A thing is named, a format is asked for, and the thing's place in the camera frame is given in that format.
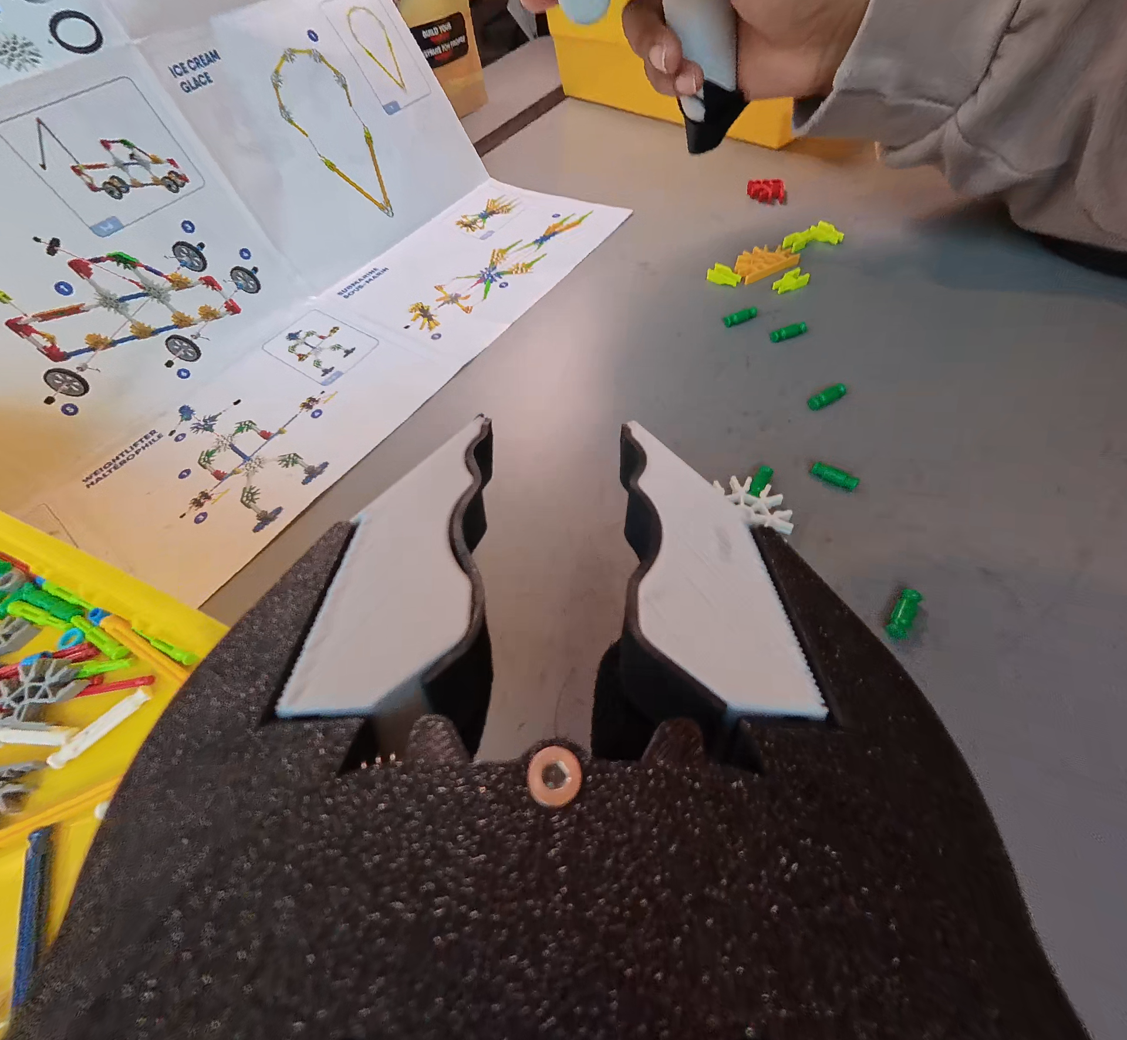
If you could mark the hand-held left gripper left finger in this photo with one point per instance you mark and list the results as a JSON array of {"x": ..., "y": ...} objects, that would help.
[{"x": 387, "y": 609}]

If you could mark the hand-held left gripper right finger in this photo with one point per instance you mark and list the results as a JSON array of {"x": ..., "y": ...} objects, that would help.
[{"x": 713, "y": 617}]

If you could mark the white snowflake connector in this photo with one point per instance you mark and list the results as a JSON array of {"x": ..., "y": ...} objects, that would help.
[{"x": 766, "y": 512}]

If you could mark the small green rod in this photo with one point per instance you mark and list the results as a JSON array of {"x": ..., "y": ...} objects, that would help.
[
  {"x": 828, "y": 395},
  {"x": 834, "y": 475},
  {"x": 762, "y": 478},
  {"x": 788, "y": 332},
  {"x": 904, "y": 613},
  {"x": 740, "y": 316}
]

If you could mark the red block connector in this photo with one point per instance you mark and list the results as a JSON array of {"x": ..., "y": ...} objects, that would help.
[{"x": 766, "y": 190}]

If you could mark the yellow-green clip connector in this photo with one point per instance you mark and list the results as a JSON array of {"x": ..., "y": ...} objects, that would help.
[
  {"x": 791, "y": 280},
  {"x": 814, "y": 236},
  {"x": 722, "y": 272}
]

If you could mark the yellow half-round connector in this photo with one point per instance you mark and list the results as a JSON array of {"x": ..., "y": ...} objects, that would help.
[{"x": 764, "y": 263}]

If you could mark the person's right forearm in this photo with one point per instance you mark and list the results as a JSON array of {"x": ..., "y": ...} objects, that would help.
[{"x": 968, "y": 45}]

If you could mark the grey desk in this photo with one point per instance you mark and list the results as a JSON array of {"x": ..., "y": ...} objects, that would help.
[{"x": 880, "y": 441}]

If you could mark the neighbouring grey table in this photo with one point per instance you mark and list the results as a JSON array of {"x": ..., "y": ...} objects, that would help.
[{"x": 515, "y": 89}]

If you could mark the printed toy set box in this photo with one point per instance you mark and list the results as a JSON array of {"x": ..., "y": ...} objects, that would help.
[{"x": 431, "y": 19}]

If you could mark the folded paper instruction sheet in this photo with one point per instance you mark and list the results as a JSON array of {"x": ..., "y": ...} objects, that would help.
[{"x": 264, "y": 133}]

